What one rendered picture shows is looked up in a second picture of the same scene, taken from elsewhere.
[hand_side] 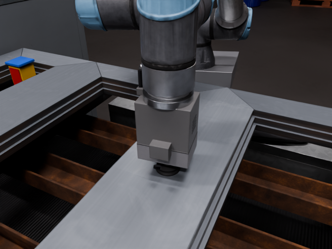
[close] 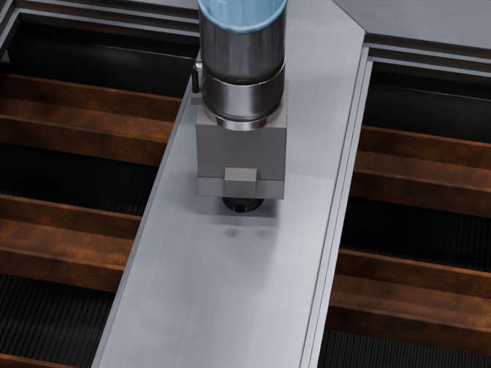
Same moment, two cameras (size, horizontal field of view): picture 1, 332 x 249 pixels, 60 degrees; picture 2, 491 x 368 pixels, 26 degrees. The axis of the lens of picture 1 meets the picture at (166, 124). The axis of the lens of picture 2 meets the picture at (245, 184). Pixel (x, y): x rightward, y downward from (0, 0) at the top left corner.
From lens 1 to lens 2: 0.61 m
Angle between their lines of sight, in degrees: 20
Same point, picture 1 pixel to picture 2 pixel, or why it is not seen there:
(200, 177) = (300, 204)
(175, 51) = (263, 61)
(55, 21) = not seen: outside the picture
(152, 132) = (225, 158)
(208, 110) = not seen: hidden behind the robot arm
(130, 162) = (177, 198)
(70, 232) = (137, 329)
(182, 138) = (274, 161)
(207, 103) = not seen: hidden behind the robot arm
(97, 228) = (174, 315)
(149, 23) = (225, 34)
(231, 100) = (319, 13)
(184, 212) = (291, 266)
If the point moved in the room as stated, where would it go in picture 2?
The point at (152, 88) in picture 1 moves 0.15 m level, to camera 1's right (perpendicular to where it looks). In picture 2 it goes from (229, 106) to (389, 76)
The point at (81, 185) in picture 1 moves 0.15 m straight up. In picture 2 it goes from (40, 239) to (20, 156)
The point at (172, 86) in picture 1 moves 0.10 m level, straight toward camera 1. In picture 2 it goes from (259, 101) to (288, 185)
